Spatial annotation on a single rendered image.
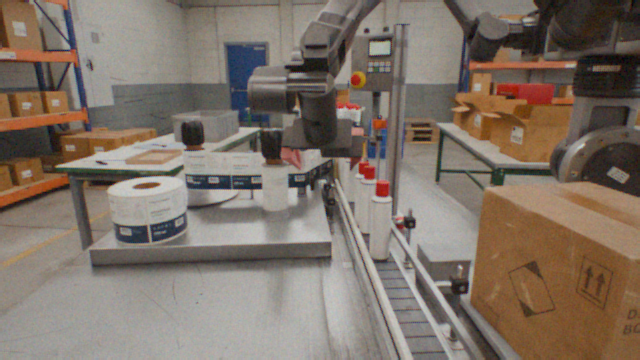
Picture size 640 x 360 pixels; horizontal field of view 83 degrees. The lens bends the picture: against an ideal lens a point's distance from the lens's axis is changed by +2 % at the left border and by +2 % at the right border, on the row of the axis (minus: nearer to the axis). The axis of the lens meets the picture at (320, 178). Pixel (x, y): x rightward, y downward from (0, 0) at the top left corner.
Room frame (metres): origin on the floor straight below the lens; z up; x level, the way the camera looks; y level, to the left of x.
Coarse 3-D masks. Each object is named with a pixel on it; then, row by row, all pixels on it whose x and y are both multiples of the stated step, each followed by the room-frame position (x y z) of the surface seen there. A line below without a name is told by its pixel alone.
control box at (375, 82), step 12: (360, 36) 1.32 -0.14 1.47; (372, 36) 1.29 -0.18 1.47; (384, 36) 1.26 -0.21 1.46; (360, 48) 1.31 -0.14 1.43; (360, 60) 1.31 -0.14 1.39; (372, 60) 1.29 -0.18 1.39; (384, 60) 1.26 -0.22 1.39; (360, 72) 1.31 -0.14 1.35; (360, 84) 1.31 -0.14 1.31; (372, 84) 1.28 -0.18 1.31; (384, 84) 1.26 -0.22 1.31
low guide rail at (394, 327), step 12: (336, 180) 1.44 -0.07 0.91; (348, 216) 1.06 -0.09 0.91; (360, 240) 0.86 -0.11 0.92; (372, 264) 0.74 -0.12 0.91; (372, 276) 0.69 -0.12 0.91; (384, 300) 0.60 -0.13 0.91; (384, 312) 0.58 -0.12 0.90; (396, 324) 0.53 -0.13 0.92; (396, 336) 0.50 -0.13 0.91; (408, 348) 0.47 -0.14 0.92
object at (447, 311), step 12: (396, 228) 0.84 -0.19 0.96; (408, 252) 0.71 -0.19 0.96; (420, 264) 0.66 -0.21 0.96; (420, 276) 0.63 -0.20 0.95; (432, 288) 0.57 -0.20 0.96; (444, 300) 0.53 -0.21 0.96; (444, 312) 0.51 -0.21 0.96; (456, 324) 0.47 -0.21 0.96; (468, 336) 0.45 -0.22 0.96; (468, 348) 0.43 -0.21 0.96
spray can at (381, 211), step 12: (384, 180) 0.85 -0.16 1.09; (384, 192) 0.83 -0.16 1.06; (372, 204) 0.83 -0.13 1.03; (384, 204) 0.82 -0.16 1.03; (372, 216) 0.83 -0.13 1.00; (384, 216) 0.82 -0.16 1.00; (372, 228) 0.83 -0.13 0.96; (384, 228) 0.82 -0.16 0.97; (372, 240) 0.83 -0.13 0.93; (384, 240) 0.82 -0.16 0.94; (372, 252) 0.83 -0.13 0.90; (384, 252) 0.82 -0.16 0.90
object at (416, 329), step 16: (352, 208) 1.20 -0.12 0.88; (368, 240) 0.94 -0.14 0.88; (384, 272) 0.76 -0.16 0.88; (400, 272) 0.76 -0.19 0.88; (384, 288) 0.70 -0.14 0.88; (400, 288) 0.70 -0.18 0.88; (400, 304) 0.64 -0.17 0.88; (416, 304) 0.64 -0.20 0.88; (384, 320) 0.59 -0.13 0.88; (400, 320) 0.59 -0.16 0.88; (416, 320) 0.59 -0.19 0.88; (416, 336) 0.55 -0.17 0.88; (432, 336) 0.55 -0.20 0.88; (416, 352) 0.51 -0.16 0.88; (432, 352) 0.51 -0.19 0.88
